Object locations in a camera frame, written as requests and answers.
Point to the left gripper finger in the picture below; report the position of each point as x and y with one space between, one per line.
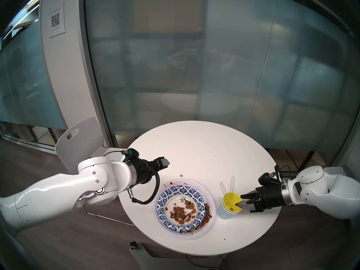
163 162

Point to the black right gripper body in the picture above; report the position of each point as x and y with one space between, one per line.
267 199

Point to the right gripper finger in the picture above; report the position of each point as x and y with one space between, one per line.
244 206
249 195

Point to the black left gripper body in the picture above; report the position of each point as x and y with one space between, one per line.
143 171

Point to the yellow plastic cup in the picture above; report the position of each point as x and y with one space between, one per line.
229 200

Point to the clear plastic utensil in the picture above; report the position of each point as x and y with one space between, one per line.
232 185
223 188

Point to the light blue plastic cup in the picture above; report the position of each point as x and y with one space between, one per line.
223 213

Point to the blue patterned paper bowl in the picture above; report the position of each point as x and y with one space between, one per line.
180 189

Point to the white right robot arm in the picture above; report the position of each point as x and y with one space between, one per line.
323 190

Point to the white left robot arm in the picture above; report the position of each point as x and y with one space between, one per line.
56 188

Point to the brown food scraps heap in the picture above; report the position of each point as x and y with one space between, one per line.
206 216

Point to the brown granola crumbs heap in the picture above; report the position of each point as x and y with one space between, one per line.
181 211

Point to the black knob on base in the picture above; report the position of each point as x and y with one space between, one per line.
133 245

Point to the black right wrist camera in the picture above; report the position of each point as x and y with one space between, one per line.
269 179

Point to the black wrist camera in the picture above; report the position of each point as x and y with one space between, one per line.
269 179
130 153

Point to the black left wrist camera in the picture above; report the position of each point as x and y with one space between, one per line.
130 153

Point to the perforated metal shelf bracket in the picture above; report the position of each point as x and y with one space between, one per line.
306 161

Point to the QR code wall sign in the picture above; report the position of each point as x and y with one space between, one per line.
57 19

